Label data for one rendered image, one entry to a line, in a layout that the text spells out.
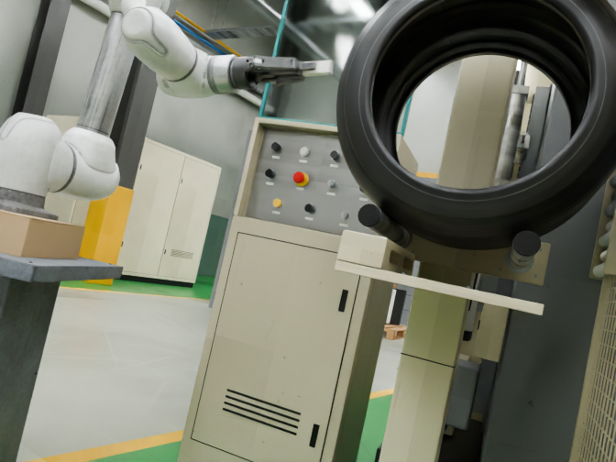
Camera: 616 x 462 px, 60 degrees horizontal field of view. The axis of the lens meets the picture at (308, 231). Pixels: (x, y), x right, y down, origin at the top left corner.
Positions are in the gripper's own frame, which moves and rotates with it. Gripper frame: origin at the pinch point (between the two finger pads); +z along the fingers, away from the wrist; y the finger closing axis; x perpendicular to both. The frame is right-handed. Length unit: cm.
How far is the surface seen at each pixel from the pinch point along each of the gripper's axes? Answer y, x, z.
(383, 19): -11.2, -4.0, 17.3
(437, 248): 23, 38, 26
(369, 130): -11.7, 18.7, 16.3
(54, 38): 467, -292, -601
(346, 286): 61, 48, -6
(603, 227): 37, 29, 64
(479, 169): 25.3, 17.1, 35.2
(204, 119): 845, -292, -566
